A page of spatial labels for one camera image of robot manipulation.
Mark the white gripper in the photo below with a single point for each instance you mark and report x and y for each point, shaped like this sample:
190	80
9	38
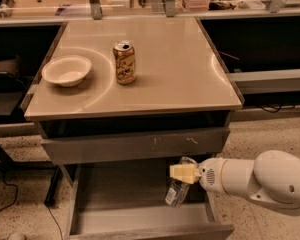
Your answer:
211	175

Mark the silver redbull can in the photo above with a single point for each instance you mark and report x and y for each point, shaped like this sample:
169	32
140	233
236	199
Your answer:
176	193

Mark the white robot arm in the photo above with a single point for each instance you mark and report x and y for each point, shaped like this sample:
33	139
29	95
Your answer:
272	180

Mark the grey top drawer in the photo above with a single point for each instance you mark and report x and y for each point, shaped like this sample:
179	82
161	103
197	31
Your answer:
138	145

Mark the open grey middle drawer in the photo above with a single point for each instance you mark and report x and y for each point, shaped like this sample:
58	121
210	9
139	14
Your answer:
125	200

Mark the grey drawer cabinet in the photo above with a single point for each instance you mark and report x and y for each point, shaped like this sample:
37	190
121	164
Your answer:
181	83

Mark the gold patterned soda can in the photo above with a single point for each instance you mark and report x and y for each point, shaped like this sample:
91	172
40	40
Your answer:
125	62

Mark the white bowl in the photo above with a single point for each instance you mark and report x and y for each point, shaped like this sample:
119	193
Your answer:
67	71

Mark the grey metal rail right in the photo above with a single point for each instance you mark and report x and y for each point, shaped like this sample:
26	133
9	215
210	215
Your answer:
261	82

